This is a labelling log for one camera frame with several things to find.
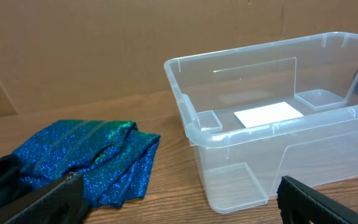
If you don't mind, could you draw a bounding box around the white label in bin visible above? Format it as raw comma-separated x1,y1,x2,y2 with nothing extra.
234,102,303,128

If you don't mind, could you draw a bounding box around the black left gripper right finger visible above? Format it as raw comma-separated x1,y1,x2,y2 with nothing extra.
277,175,358,224

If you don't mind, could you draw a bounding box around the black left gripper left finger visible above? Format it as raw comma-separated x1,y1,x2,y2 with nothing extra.
0,172,83,224

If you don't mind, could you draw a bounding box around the clear plastic storage bin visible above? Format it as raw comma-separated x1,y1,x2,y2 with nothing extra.
164,32,358,213

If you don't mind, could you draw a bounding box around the black cloth bundle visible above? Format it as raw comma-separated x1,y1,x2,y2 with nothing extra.
0,154,31,208

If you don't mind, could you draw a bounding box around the blue green sequin fabric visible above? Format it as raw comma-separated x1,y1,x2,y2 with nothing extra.
12,119,160,208

